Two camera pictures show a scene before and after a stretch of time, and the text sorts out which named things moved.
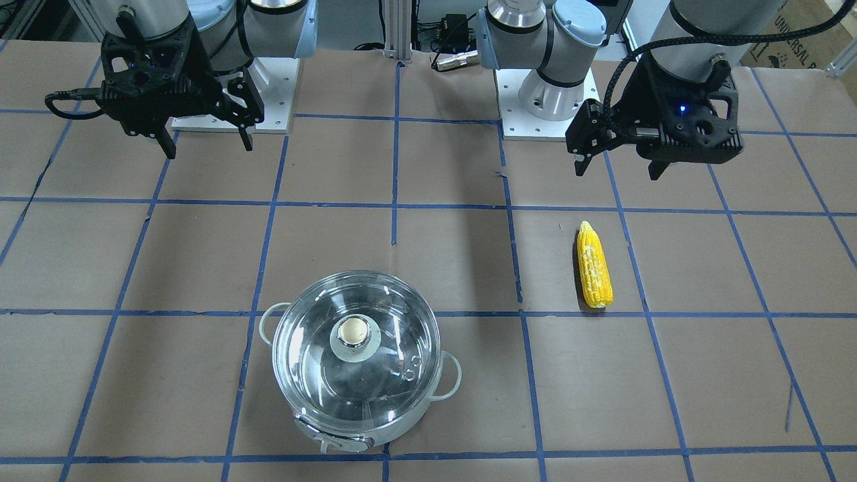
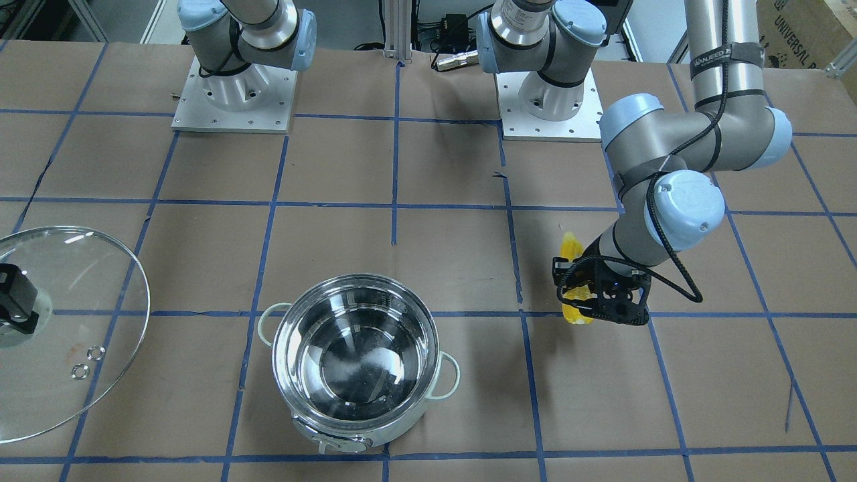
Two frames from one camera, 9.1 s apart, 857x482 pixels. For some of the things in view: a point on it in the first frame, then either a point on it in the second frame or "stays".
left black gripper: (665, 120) → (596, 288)
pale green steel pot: (357, 357) stays
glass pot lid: (356, 350) → (94, 309)
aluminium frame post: (398, 29) stays
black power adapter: (454, 31) stays
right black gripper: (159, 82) → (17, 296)
